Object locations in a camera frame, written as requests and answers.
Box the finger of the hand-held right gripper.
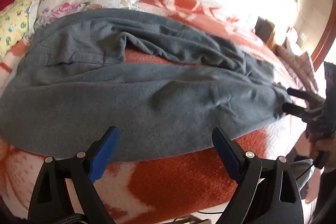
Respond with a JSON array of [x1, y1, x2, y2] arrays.
[[287, 88, 326, 107], [281, 103, 323, 119]]

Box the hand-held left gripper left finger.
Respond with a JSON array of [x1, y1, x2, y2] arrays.
[[28, 126, 121, 224]]

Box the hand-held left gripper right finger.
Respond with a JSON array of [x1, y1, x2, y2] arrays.
[[211, 127, 304, 224]]

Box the grey pants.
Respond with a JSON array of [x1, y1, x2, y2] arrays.
[[0, 8, 292, 163]]

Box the person's right forearm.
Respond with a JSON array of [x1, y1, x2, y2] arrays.
[[304, 168, 322, 205]]

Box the person's right hand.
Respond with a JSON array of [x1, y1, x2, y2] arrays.
[[308, 132, 330, 160]]

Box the brown quilted jacket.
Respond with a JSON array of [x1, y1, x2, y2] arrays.
[[276, 44, 319, 93]]

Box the orange and white blanket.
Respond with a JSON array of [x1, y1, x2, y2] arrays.
[[0, 0, 315, 224]]

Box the wooden framed window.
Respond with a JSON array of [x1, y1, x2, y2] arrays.
[[311, 10, 336, 75]]

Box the dark wooden nightstand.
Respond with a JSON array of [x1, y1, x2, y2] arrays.
[[255, 16, 276, 43]]

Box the person's dark clothing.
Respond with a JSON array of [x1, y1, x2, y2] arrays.
[[315, 161, 335, 222]]

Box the yellow patterned cloth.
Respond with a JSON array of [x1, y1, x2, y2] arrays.
[[0, 0, 46, 56]]

